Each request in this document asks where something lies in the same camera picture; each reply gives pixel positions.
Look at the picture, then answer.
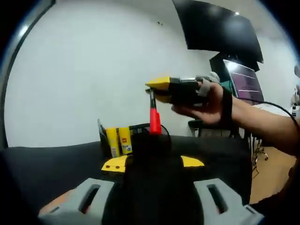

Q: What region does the red pen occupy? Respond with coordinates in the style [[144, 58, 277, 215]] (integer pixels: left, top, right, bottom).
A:
[[148, 87, 163, 136]]

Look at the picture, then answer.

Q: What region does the yellow glue stick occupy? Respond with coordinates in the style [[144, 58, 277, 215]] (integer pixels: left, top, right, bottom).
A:
[[119, 126, 133, 156], [105, 127, 121, 158]]

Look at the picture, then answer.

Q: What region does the black monitor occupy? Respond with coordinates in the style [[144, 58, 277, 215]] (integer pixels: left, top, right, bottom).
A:
[[209, 52, 260, 74]]

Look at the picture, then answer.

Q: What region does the black mesh holder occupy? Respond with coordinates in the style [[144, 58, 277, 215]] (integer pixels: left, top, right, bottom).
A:
[[97, 118, 173, 160]]

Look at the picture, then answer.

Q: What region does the teal panel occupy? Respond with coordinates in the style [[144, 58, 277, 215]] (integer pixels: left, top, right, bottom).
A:
[[220, 80, 236, 97]]

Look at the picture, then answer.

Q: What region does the person's left hand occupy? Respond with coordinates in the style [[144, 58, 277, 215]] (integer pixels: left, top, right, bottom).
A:
[[43, 190, 78, 211]]

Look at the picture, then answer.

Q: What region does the person's right hand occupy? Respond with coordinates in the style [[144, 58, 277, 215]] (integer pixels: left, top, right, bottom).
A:
[[170, 83, 227, 128]]

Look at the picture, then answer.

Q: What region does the large black wall screen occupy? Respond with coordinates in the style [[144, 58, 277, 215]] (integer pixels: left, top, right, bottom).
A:
[[172, 0, 264, 64]]

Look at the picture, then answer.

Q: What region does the monitor with purple screen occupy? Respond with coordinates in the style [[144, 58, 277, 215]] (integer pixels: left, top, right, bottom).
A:
[[222, 59, 265, 101]]

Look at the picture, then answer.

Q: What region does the black tablecloth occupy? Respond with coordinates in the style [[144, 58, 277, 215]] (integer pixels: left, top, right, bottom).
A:
[[0, 135, 253, 225]]

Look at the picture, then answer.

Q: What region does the black wrist strap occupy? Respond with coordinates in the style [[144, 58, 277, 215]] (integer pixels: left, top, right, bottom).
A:
[[220, 89, 233, 128]]

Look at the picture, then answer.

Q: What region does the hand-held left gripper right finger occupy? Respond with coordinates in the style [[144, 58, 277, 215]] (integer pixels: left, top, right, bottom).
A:
[[181, 155, 265, 225]]

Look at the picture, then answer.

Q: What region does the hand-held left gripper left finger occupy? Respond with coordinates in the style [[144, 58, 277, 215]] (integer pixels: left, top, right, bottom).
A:
[[38, 155, 129, 225]]

